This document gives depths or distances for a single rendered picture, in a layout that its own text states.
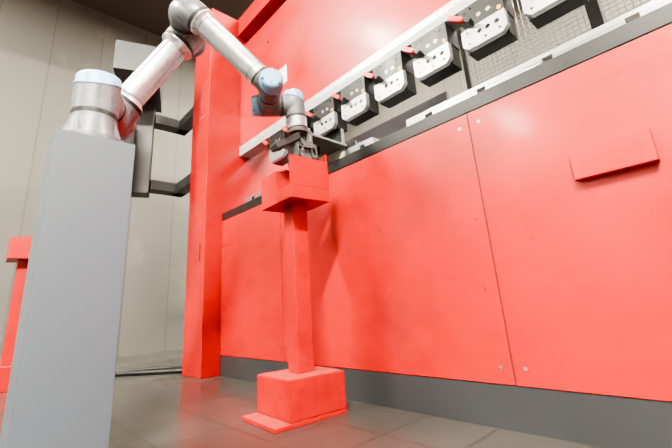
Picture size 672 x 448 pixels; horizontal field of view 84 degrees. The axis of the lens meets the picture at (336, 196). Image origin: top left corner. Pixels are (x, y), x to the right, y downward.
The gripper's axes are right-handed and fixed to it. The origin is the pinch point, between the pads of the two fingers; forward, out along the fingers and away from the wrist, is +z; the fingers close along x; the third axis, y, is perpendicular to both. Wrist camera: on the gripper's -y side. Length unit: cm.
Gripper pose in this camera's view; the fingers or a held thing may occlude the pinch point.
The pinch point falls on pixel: (298, 182)
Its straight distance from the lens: 131.9
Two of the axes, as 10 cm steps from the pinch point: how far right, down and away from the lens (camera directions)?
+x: -6.2, 2.6, 7.4
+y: 7.7, 0.4, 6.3
